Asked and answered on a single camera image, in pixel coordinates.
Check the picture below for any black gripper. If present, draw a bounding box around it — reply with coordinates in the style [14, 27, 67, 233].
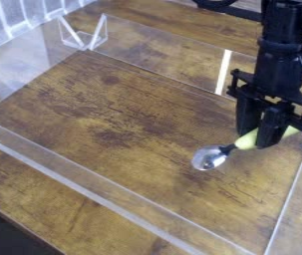
[226, 38, 302, 148]

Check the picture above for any green handled metal spoon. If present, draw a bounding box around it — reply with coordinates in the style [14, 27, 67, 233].
[189, 125, 302, 172]

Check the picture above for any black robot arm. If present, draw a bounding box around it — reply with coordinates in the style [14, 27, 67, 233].
[227, 0, 302, 148]

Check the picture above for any black bar on table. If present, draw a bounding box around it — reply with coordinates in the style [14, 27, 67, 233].
[191, 0, 261, 22]

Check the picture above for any clear acrylic tray enclosure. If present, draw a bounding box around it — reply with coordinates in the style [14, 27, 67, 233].
[0, 12, 302, 255]

